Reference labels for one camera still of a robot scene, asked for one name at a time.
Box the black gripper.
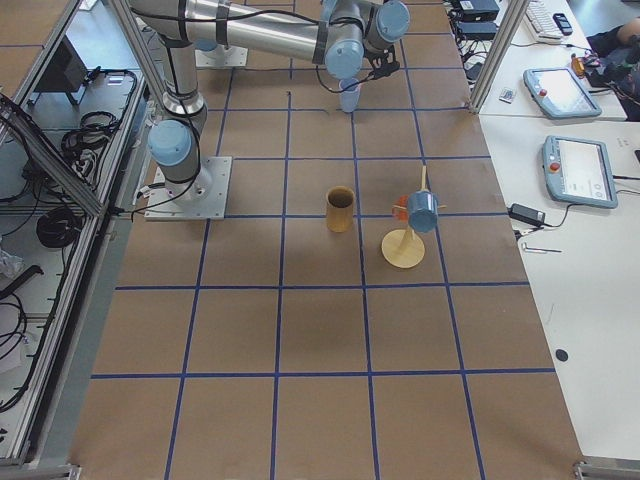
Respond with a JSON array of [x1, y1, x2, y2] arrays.
[[367, 49, 400, 79]]

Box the light blue plastic cup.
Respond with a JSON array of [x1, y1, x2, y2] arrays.
[[339, 78, 360, 114]]

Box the bamboo cylinder holder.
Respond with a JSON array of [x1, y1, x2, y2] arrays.
[[326, 186, 355, 233]]

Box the blue mug on stand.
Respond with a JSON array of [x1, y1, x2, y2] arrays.
[[406, 190, 439, 233]]

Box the orange mug on stand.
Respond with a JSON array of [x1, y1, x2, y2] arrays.
[[391, 195, 409, 222]]

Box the white keyboard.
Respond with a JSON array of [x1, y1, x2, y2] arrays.
[[523, 0, 564, 44]]

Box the upper teach pendant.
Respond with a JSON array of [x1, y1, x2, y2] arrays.
[[523, 68, 602, 119]]

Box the teach pendant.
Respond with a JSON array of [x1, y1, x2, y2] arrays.
[[541, 135, 618, 209], [523, 68, 602, 119]]

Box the wooden mug tree stand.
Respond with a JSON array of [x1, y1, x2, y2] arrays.
[[381, 165, 444, 269]]

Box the black power adapter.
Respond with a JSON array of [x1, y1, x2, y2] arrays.
[[508, 203, 546, 227]]

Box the lower teach pendant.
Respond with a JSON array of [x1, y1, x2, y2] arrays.
[[541, 135, 618, 209]]

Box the seated person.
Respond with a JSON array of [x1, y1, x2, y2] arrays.
[[587, 17, 639, 122]]

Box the metal hex key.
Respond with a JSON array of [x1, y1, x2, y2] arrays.
[[521, 242, 562, 254]]

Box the black control box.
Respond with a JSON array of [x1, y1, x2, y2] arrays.
[[29, 36, 88, 105]]

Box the aluminium frame post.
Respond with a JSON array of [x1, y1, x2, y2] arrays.
[[468, 0, 529, 114]]

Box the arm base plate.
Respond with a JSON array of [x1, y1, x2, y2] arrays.
[[195, 46, 248, 70], [144, 156, 232, 221]]

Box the aluminium cabinet frame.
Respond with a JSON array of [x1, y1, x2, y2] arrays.
[[1, 1, 148, 473]]

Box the coiled black cables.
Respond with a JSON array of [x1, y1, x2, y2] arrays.
[[60, 110, 124, 166]]

